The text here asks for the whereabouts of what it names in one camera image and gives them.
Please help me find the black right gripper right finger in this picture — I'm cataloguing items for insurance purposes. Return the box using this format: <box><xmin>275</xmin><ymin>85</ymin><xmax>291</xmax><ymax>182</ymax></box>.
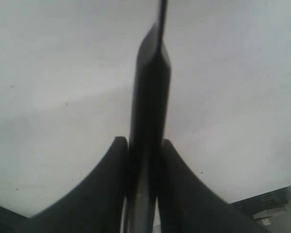
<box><xmin>156</xmin><ymin>139</ymin><xmax>267</xmax><ymax>233</ymax></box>

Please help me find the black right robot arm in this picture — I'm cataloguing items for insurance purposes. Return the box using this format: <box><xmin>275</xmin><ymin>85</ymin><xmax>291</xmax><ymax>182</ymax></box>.
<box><xmin>16</xmin><ymin>137</ymin><xmax>288</xmax><ymax>233</ymax></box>

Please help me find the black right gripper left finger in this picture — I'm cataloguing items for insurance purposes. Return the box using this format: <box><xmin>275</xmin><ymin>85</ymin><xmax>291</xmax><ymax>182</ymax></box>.
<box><xmin>16</xmin><ymin>136</ymin><xmax>128</xmax><ymax>233</ymax></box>

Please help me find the black kitchen knife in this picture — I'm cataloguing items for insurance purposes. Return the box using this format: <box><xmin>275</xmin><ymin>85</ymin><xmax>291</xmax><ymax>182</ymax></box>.
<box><xmin>123</xmin><ymin>0</ymin><xmax>171</xmax><ymax>233</ymax></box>

